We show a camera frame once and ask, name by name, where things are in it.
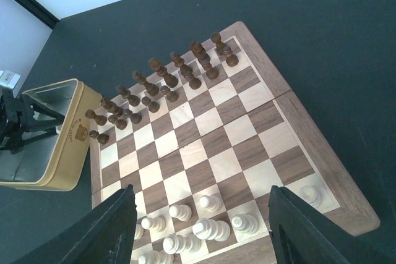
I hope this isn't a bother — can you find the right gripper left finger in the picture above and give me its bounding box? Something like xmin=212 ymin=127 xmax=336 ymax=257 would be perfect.
xmin=15 ymin=185 xmax=137 ymax=263

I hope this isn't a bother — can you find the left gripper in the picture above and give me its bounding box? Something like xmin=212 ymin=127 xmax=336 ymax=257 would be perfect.
xmin=1 ymin=88 xmax=65 ymax=154

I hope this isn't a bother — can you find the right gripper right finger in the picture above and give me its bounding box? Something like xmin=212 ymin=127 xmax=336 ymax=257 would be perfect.
xmin=269 ymin=186 xmax=358 ymax=263

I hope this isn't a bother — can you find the white piece corner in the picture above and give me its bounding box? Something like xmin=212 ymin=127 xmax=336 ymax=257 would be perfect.
xmin=299 ymin=185 xmax=321 ymax=208

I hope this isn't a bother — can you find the white pawn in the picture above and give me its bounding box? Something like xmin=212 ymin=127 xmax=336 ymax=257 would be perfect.
xmin=199 ymin=195 xmax=223 ymax=213
xmin=169 ymin=205 xmax=192 ymax=221

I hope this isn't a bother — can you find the tall white piece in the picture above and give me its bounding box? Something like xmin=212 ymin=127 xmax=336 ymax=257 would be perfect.
xmin=192 ymin=218 xmax=231 ymax=242

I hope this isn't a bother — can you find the white bishop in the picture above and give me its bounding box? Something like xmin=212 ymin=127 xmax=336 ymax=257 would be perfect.
xmin=231 ymin=214 xmax=259 ymax=235

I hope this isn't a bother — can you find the dark chess pieces group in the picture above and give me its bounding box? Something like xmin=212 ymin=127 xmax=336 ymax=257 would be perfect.
xmin=86 ymin=37 xmax=249 ymax=149

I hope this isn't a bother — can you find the wooden chess board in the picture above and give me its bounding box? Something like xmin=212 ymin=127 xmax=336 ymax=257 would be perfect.
xmin=90 ymin=22 xmax=380 ymax=263

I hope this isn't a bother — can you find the gold metal tin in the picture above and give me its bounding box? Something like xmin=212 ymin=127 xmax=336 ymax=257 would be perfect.
xmin=1 ymin=79 xmax=101 ymax=191

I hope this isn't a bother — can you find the left frame post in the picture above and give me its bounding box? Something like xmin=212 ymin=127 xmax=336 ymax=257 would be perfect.
xmin=14 ymin=0 xmax=59 ymax=30

